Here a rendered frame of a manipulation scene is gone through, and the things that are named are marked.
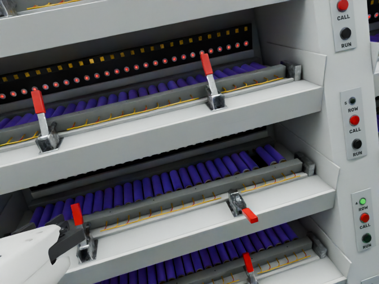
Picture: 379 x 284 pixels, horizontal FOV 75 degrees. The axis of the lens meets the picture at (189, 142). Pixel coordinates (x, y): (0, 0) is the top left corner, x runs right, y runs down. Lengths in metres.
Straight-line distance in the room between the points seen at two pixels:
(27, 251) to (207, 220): 0.29
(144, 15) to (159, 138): 0.18
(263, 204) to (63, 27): 0.42
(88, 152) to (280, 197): 0.34
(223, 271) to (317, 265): 0.20
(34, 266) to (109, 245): 0.25
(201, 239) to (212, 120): 0.20
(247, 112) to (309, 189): 0.20
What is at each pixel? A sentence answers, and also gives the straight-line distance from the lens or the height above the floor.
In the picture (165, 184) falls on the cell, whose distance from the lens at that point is 0.51.
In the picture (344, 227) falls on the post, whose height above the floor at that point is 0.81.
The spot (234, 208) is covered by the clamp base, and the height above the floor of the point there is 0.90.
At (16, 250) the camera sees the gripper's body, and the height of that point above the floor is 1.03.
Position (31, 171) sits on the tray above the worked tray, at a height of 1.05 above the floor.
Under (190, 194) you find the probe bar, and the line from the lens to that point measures 0.48.
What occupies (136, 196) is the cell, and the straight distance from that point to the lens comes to 0.51.
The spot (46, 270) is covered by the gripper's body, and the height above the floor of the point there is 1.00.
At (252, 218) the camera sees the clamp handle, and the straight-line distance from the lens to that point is 0.39.
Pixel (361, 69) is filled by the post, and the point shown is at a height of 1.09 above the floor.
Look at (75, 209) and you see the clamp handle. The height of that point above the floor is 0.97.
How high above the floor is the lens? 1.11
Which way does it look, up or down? 11 degrees down
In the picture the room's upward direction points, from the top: 13 degrees counter-clockwise
